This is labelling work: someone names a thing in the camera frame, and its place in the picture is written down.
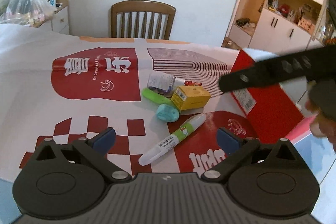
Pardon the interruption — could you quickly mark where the green white glue pen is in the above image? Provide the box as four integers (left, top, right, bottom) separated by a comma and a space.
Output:
138, 114, 206, 166

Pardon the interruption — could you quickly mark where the yellow small carton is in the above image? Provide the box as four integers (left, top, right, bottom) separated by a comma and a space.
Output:
171, 86, 211, 111

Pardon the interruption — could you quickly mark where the teal egg-shaped toy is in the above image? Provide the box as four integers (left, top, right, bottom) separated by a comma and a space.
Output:
156, 104, 180, 122

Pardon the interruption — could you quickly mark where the right hand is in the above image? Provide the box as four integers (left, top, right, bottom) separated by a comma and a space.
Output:
305, 99, 336, 151

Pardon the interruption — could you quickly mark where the green plastic stick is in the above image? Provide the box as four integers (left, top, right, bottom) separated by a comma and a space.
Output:
141, 88, 175, 107

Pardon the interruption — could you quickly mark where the colourful candy wrapper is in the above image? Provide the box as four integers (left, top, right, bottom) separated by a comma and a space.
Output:
184, 81, 202, 86

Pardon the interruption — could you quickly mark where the white drawer cabinet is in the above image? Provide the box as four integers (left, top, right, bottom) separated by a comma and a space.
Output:
34, 0, 70, 35

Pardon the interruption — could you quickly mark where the brown wooden chair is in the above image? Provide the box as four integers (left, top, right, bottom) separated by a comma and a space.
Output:
110, 0, 176, 40

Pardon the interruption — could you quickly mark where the clear plastic bag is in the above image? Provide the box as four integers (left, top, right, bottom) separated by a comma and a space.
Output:
1, 0, 56, 27

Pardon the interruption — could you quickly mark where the white wall cabinet unit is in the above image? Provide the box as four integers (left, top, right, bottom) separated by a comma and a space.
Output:
223, 0, 335, 53

